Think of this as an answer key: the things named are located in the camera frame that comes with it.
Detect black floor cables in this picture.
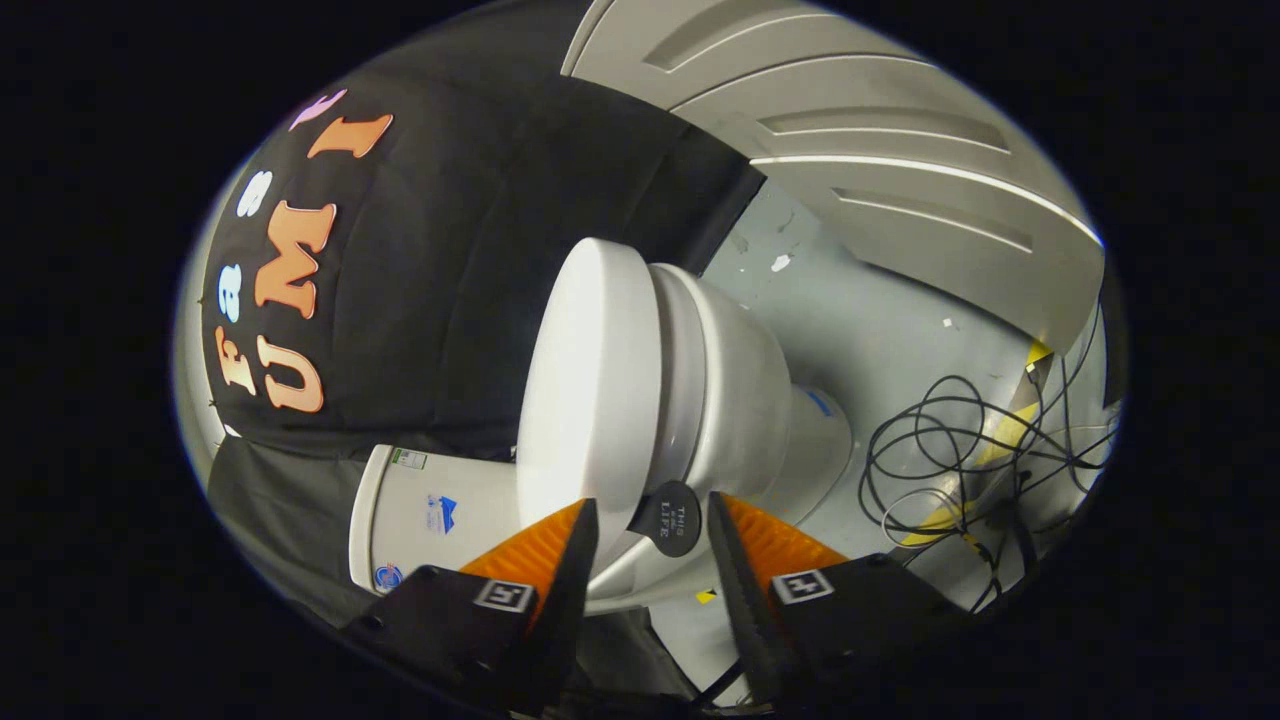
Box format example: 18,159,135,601
858,300,1121,613

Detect white toilet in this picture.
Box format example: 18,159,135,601
348,262,853,616

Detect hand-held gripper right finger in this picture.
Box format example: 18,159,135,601
707,490,976,706

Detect yellow floor tape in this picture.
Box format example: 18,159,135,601
900,340,1056,549

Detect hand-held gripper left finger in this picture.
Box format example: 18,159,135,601
340,498,601,716

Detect white drawer cabinet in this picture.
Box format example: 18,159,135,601
560,0,1106,353

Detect white toilet lid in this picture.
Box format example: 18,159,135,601
515,237,666,581

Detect black backdrop cloth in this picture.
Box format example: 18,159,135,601
200,20,766,631

